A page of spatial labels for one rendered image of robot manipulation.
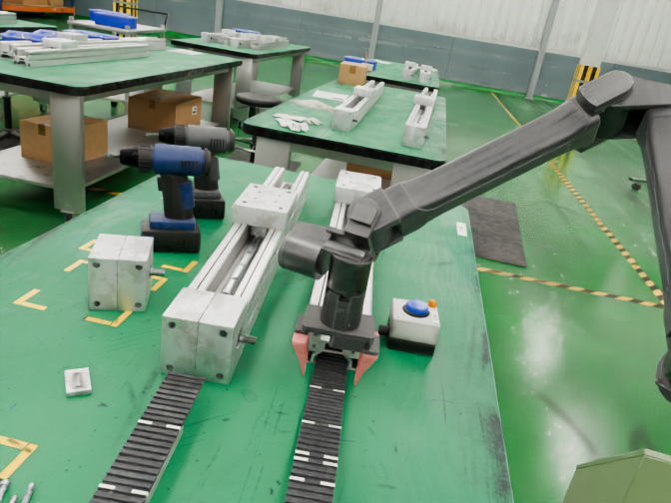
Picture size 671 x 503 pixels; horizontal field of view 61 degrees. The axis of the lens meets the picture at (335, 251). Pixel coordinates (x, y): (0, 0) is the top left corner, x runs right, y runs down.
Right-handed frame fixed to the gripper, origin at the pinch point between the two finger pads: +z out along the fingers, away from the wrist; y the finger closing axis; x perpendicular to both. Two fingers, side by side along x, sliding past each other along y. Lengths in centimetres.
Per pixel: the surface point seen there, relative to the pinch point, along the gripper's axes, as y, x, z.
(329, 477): -1.7, 22.4, -1.9
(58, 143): 154, -203, 35
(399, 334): -10.5, -12.3, -1.6
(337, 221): 3.9, -48.1, -6.7
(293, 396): 4.6, 4.9, 1.7
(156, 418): 19.6, 18.1, -1.7
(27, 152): 196, -244, 56
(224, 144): 33, -58, -17
